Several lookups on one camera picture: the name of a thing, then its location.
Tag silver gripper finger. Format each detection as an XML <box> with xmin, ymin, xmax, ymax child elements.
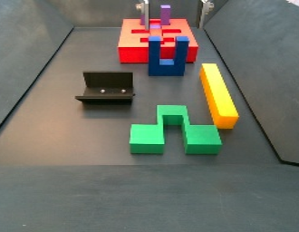
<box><xmin>199</xmin><ymin>0</ymin><xmax>215</xmax><ymax>28</ymax></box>
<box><xmin>136</xmin><ymin>0</ymin><xmax>150</xmax><ymax>30</ymax></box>

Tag blue U-shaped block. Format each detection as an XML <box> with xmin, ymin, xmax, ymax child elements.
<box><xmin>150</xmin><ymin>36</ymin><xmax>190</xmax><ymax>76</ymax></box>

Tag red slotted board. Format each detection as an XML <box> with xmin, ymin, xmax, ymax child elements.
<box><xmin>118</xmin><ymin>18</ymin><xmax>199</xmax><ymax>63</ymax></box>

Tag purple block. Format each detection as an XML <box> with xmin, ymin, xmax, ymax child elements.
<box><xmin>139</xmin><ymin>4</ymin><xmax>174</xmax><ymax>30</ymax></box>

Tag yellow long block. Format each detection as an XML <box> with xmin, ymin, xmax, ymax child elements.
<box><xmin>200</xmin><ymin>63</ymin><xmax>240</xmax><ymax>129</ymax></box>

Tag green stepped block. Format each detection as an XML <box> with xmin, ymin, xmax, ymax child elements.
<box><xmin>130</xmin><ymin>105</ymin><xmax>223</xmax><ymax>155</ymax></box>

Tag black angle bracket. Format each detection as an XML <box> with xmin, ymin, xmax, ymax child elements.
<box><xmin>75</xmin><ymin>71</ymin><xmax>135</xmax><ymax>102</ymax></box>

